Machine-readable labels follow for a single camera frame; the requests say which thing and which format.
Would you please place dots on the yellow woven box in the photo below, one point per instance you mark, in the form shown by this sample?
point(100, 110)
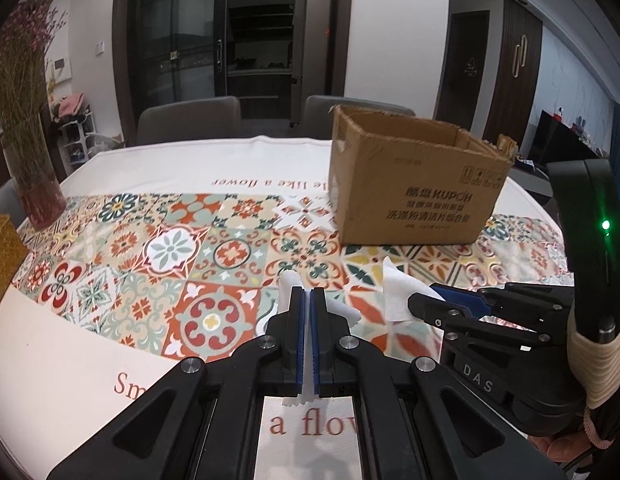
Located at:
point(5, 265)

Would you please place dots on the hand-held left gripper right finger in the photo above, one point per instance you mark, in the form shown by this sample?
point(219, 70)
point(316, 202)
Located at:
point(317, 340)

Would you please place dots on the brown cardboard box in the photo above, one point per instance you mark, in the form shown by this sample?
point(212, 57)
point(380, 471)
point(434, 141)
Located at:
point(414, 200)

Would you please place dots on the dark glass sliding door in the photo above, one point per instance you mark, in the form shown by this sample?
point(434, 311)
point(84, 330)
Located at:
point(190, 35)

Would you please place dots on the dried flower bunch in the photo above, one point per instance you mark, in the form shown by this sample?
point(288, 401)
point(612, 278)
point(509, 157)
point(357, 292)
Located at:
point(25, 60)

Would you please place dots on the white shoe rack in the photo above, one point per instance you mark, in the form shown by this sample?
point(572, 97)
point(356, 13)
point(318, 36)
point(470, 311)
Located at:
point(75, 145)

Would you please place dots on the floral patterned tablecloth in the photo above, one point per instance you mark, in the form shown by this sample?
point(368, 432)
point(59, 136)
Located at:
point(140, 170)

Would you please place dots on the white cloth wipe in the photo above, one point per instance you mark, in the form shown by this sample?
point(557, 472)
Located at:
point(397, 290)

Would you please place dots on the person's right hand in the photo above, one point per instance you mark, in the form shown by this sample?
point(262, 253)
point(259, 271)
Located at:
point(559, 449)

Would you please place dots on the black television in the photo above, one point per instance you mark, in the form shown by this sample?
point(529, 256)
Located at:
point(564, 140)

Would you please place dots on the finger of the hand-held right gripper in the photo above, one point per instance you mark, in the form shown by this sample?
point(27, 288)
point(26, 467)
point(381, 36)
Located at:
point(439, 312)
point(459, 294)

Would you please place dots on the white wall intercom panel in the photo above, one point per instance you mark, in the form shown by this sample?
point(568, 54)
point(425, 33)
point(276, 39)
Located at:
point(60, 70)

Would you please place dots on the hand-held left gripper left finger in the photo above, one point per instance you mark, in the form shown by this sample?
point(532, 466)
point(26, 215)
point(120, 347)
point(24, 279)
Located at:
point(301, 340)

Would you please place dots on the dark hallway door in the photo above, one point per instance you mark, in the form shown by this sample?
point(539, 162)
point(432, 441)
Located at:
point(467, 70)

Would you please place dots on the pink cloth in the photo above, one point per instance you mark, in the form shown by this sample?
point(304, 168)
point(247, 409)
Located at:
point(71, 105)

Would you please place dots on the grey television cabinet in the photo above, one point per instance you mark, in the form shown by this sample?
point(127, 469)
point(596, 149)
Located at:
point(532, 180)

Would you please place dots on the pink glass vase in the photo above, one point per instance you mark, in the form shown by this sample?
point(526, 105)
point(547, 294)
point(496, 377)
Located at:
point(40, 205)

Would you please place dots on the grey dining chair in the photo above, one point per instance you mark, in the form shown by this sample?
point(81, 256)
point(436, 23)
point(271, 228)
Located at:
point(190, 120)
point(5, 200)
point(320, 115)

